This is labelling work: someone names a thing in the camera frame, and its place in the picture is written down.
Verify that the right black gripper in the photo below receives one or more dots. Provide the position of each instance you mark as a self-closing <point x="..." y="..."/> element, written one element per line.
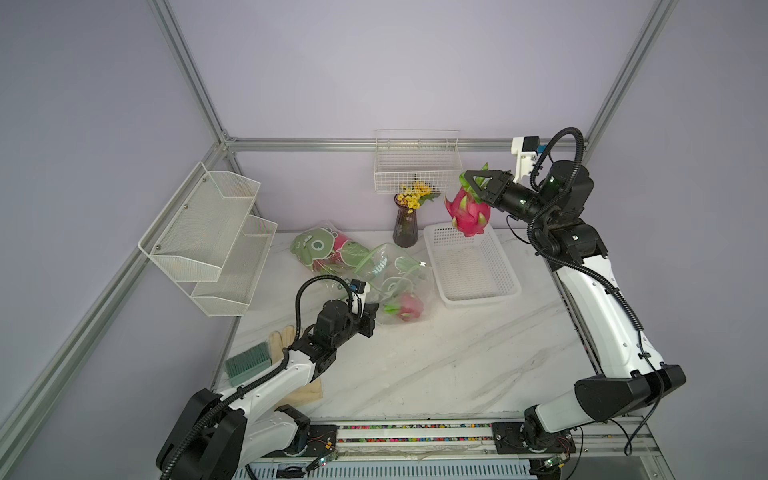
<point x="489" y="198"/>

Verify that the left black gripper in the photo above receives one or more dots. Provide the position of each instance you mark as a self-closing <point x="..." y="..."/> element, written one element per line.
<point x="366" y="318"/>

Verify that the pink dragon fruit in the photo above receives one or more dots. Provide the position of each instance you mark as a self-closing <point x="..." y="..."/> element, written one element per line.
<point x="406" y="307"/>
<point x="469" y="215"/>

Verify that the green-print zip-top bag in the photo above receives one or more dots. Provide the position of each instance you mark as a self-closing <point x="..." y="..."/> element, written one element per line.
<point x="391" y="271"/>
<point x="301" y="246"/>

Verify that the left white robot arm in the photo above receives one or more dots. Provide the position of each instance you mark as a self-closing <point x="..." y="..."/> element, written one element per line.
<point x="218" y="434"/>

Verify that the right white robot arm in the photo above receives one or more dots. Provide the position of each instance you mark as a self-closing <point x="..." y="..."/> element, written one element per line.
<point x="548" y="190"/>

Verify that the yellow flower bouquet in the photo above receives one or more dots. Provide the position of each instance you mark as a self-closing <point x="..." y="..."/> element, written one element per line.
<point x="413" y="196"/>

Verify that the white plastic basket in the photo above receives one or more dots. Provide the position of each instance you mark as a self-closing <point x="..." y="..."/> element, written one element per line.
<point x="469" y="271"/>

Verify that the dark purple glass vase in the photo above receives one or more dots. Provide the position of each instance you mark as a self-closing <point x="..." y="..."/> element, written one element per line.
<point x="405" y="232"/>

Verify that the green scrub brush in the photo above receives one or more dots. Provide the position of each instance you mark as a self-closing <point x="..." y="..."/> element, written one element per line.
<point x="244" y="366"/>

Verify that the white two-tier mesh shelf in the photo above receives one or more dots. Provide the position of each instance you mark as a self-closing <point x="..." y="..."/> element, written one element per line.
<point x="209" y="241"/>

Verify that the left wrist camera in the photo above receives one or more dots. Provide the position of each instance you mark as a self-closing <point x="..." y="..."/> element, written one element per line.
<point x="359" y="291"/>

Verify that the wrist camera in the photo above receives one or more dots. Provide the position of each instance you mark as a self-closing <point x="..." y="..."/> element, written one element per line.
<point x="525" y="151"/>
<point x="359" y="291"/>

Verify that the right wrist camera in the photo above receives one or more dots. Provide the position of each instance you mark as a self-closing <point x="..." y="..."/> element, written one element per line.
<point x="525" y="151"/>

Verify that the white wire wall basket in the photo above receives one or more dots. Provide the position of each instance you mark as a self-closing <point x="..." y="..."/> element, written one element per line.
<point x="402" y="156"/>

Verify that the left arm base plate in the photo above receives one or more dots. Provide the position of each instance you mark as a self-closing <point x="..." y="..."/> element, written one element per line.
<point x="318" y="439"/>

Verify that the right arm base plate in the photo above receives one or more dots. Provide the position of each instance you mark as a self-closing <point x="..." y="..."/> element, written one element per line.
<point x="519" y="438"/>

